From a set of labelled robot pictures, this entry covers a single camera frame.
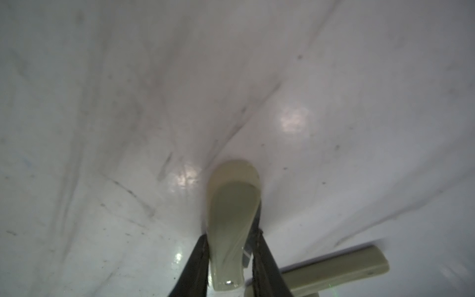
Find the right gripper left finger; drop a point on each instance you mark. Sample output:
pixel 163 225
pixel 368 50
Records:
pixel 193 281

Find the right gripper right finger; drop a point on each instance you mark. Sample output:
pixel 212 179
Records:
pixel 267 280

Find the olive fruit knife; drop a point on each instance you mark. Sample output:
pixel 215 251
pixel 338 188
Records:
pixel 309 278
pixel 233 199

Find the olive fruit knife top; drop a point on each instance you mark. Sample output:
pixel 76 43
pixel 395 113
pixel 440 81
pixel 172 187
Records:
pixel 233 199

